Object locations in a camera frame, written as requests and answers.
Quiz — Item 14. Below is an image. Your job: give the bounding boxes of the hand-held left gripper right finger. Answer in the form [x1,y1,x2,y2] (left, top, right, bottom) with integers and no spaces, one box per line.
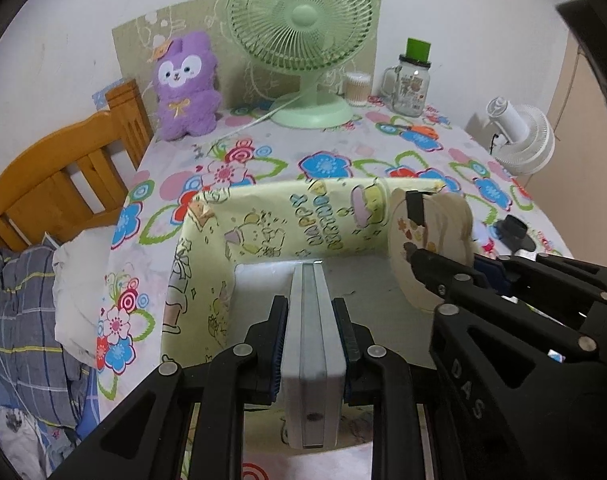
[332,297,451,480]

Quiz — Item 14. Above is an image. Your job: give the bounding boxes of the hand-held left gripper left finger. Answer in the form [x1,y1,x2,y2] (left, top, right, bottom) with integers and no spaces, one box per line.
[48,296,290,480]

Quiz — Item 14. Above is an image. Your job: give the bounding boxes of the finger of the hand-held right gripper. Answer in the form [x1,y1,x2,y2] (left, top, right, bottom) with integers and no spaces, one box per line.
[406,247,607,480]
[476,215,607,307]

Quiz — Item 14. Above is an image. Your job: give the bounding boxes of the white rectangular box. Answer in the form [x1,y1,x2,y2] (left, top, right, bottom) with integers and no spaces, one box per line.
[282,260,345,450]

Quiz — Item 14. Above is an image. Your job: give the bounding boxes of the round cream disc with stickers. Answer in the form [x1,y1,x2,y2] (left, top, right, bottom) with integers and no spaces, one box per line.
[386,187,477,313]

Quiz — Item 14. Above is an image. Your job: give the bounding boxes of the yellow printed storage box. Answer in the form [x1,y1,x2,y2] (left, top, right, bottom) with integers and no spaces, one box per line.
[161,177,447,480]

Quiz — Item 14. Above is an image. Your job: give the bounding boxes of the white clip fan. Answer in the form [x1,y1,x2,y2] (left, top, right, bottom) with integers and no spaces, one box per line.
[485,97,555,177]

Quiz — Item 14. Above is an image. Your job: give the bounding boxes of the beige wooden door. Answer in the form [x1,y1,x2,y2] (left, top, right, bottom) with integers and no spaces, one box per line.
[526,25,607,271]

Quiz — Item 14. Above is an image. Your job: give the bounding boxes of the glass mug jar green lid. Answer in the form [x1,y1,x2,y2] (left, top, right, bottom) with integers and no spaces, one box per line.
[381,37,433,118]

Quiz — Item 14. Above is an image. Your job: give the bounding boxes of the floral tablecloth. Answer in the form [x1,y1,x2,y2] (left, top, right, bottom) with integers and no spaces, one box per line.
[96,95,577,480]

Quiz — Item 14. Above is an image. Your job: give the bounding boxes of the cotton swab container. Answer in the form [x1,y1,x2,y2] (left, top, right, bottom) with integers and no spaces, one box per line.
[343,72,373,107]

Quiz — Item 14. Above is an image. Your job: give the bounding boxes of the blue printed bedsheet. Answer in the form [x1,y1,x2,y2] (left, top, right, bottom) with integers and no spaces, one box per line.
[34,365,102,461]

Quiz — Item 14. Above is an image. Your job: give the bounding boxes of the grey plaid blanket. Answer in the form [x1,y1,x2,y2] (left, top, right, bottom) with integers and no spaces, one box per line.
[0,240,92,431]

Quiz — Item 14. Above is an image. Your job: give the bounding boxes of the purple plush bunny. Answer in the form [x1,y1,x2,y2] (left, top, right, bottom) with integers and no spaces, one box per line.
[151,30,223,142]

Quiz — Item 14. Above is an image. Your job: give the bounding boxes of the grey white cloth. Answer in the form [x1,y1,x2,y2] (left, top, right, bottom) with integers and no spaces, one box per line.
[0,405,49,480]

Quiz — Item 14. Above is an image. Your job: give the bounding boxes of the green desk fan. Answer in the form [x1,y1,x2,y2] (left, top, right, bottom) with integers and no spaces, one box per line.
[226,0,377,130]

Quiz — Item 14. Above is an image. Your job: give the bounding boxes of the wooden bed headboard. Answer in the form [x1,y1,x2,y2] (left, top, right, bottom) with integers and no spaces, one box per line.
[0,79,154,252]

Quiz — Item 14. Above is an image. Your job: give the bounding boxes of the blue patterned paper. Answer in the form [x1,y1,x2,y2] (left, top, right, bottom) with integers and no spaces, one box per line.
[91,77,134,111]

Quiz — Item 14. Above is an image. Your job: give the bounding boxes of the orange handled scissors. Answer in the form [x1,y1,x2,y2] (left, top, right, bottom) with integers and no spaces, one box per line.
[401,122,439,141]

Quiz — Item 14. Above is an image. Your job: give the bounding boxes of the white fan cable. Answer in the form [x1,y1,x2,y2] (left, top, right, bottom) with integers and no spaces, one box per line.
[211,92,304,146]

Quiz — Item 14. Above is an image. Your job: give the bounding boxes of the beige patterned wall paper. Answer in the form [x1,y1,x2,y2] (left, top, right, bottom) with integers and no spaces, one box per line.
[111,0,381,111]

